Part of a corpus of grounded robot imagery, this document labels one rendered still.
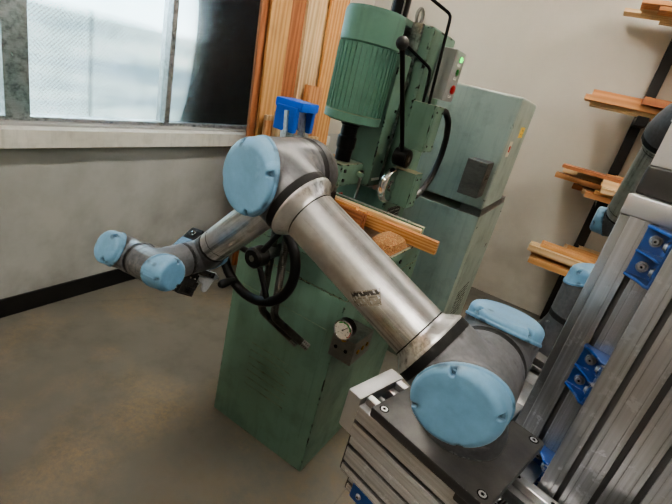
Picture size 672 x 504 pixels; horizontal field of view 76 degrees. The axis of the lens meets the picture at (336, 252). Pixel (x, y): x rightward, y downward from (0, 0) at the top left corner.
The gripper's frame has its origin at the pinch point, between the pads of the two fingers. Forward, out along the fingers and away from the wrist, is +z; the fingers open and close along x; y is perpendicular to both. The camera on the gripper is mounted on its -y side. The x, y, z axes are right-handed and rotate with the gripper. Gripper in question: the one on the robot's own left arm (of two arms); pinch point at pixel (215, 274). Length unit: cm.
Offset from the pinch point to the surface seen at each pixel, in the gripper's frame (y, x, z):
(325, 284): -10.2, 22.0, 21.7
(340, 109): -58, 12, 4
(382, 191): -46, 24, 29
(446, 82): -87, 29, 29
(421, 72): -84, 24, 21
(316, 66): -149, -106, 126
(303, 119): -85, -54, 73
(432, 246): -33, 47, 27
